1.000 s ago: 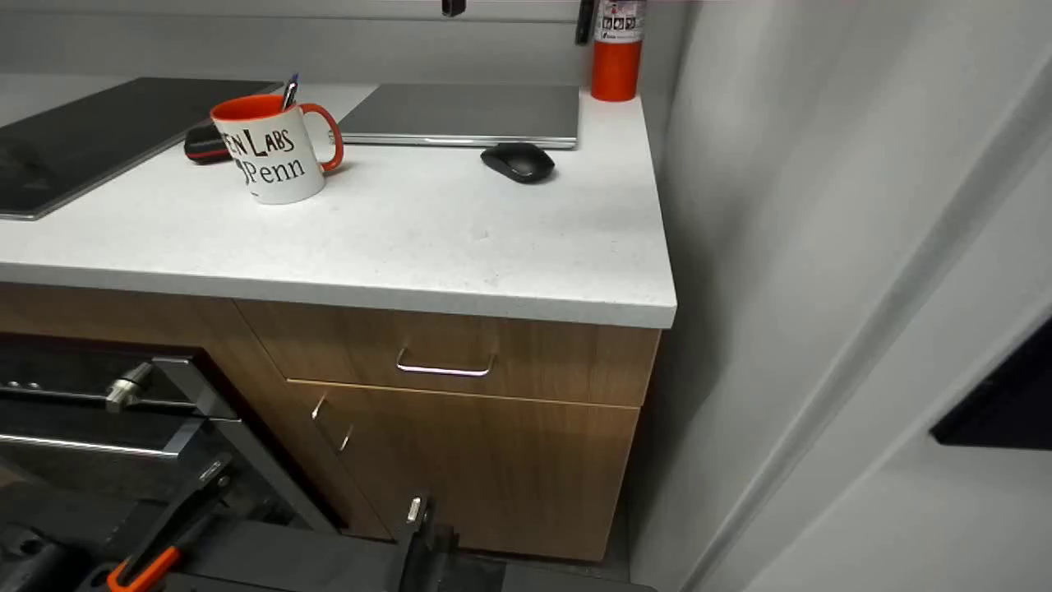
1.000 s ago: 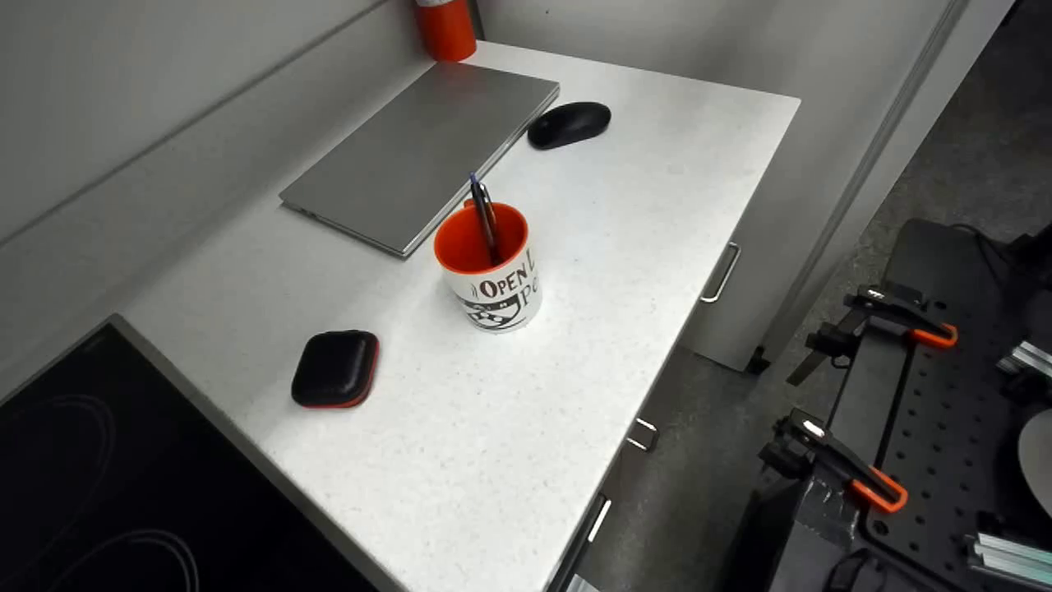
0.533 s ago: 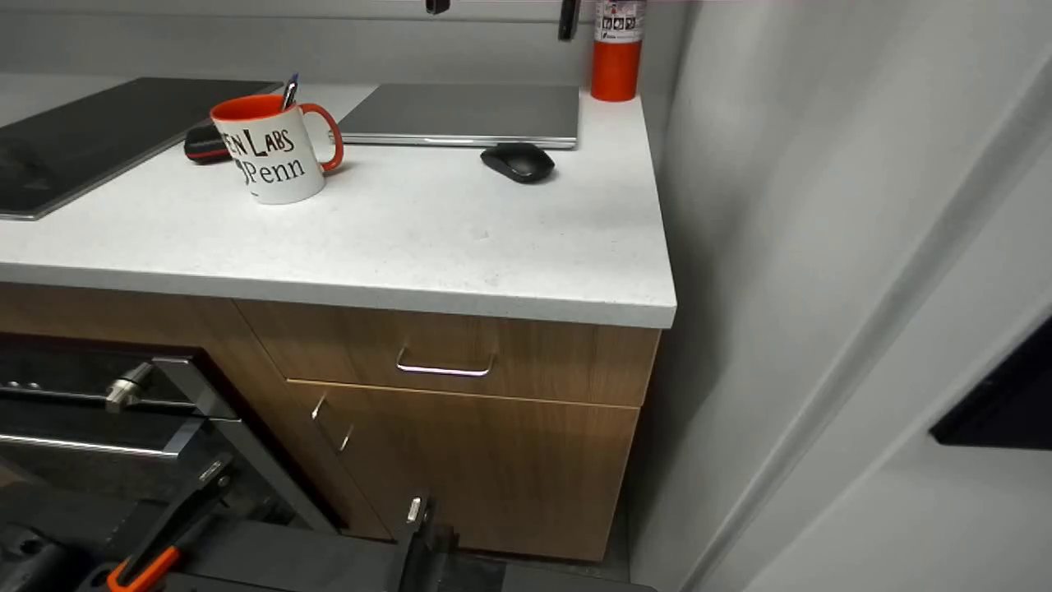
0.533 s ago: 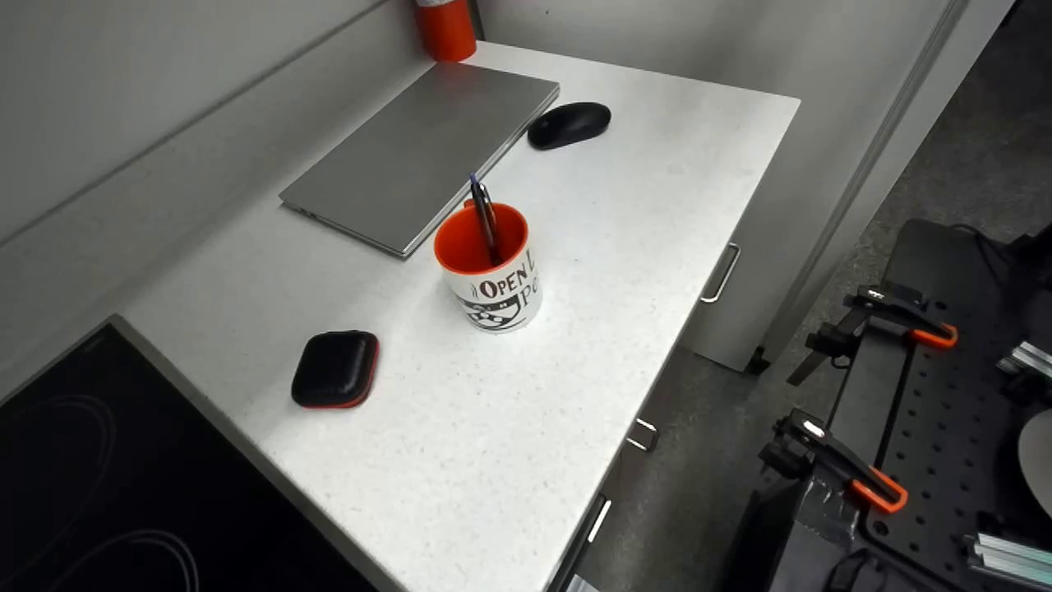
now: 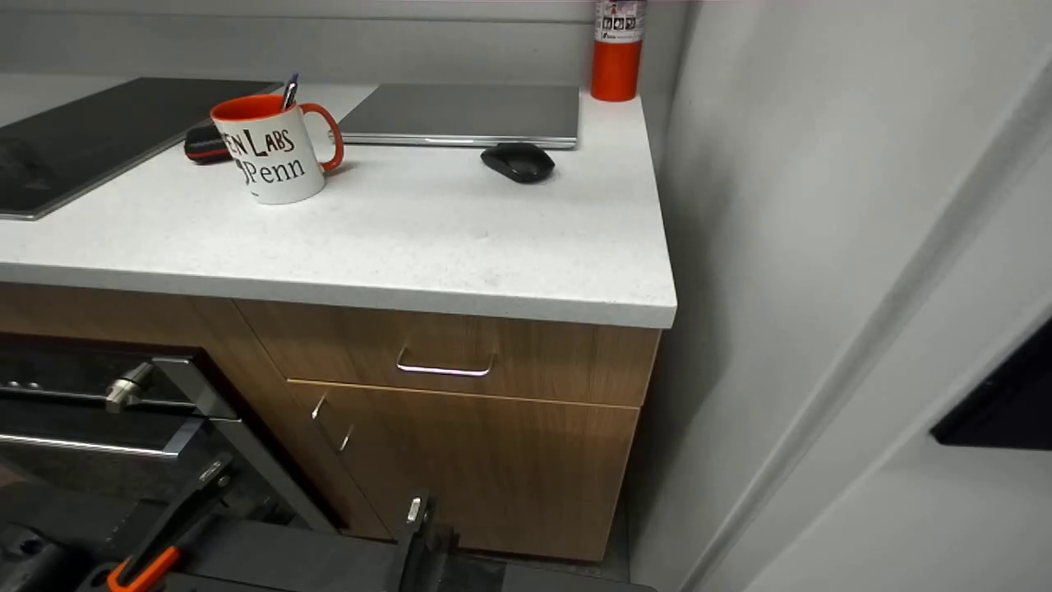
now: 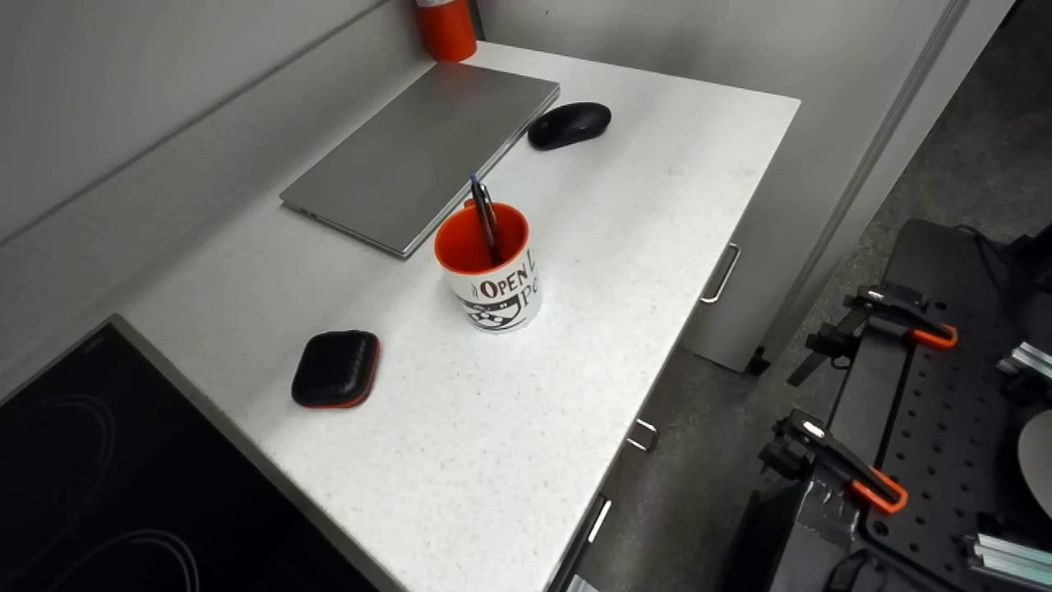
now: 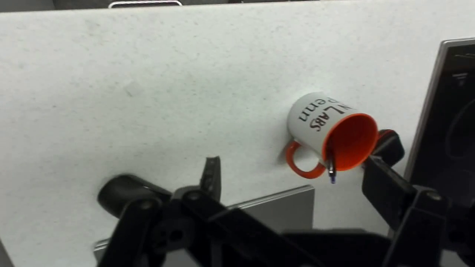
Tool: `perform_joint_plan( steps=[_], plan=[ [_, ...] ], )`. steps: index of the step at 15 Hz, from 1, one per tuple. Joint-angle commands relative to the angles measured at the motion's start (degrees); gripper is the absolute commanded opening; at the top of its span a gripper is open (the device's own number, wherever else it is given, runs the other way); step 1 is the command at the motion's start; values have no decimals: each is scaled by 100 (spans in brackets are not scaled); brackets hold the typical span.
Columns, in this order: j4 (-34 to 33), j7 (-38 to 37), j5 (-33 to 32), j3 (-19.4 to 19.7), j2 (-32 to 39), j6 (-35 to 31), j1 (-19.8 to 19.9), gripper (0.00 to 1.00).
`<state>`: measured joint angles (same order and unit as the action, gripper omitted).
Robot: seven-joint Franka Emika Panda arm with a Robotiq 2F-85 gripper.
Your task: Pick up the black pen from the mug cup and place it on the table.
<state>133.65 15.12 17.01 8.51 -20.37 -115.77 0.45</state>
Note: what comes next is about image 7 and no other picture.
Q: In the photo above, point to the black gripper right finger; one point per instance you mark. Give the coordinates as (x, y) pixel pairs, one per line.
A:
(409, 217)

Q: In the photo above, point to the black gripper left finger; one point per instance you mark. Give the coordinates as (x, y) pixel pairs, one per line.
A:
(148, 232)

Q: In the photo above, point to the white mug with orange inside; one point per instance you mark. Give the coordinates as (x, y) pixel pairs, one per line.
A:
(316, 123)

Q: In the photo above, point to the black glass cooktop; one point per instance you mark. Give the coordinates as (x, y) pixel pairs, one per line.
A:
(449, 123)

